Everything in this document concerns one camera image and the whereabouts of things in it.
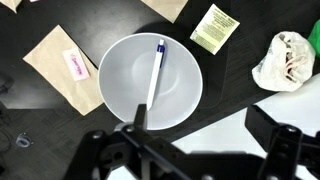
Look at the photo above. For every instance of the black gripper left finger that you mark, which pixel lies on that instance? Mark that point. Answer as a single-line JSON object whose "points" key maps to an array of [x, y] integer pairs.
{"points": [[140, 120]]}

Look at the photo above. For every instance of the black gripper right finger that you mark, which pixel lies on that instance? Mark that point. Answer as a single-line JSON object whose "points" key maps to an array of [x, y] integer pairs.
{"points": [[272, 135]]}

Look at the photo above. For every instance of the brown envelope with pink label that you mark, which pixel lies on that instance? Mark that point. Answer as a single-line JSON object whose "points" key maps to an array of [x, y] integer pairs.
{"points": [[48, 59]]}

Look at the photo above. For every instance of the white and blue pen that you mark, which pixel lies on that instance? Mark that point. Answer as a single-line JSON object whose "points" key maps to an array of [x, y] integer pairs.
{"points": [[155, 72]]}

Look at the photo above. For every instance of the brown paper envelope far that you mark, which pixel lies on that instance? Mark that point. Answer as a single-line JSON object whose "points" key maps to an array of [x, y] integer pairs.
{"points": [[11, 4]]}

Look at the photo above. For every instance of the grey bowl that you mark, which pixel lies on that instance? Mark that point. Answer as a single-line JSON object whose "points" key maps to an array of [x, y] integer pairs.
{"points": [[125, 73]]}

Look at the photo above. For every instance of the white crumpled plastic bag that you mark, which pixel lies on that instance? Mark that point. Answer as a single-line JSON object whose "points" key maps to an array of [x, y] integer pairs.
{"points": [[287, 65]]}

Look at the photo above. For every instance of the yellow-green printed paper packet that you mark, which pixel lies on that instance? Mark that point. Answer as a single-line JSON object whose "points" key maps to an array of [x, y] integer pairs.
{"points": [[214, 29]]}

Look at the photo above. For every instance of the green object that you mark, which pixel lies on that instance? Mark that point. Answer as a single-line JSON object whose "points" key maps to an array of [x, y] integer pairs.
{"points": [[314, 38]]}

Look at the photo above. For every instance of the brown paper envelope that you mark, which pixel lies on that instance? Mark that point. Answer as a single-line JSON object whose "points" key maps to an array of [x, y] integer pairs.
{"points": [[169, 9], [11, 4]]}

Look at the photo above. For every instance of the round black table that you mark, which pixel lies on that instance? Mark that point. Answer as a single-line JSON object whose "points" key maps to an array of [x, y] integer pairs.
{"points": [[94, 25]]}

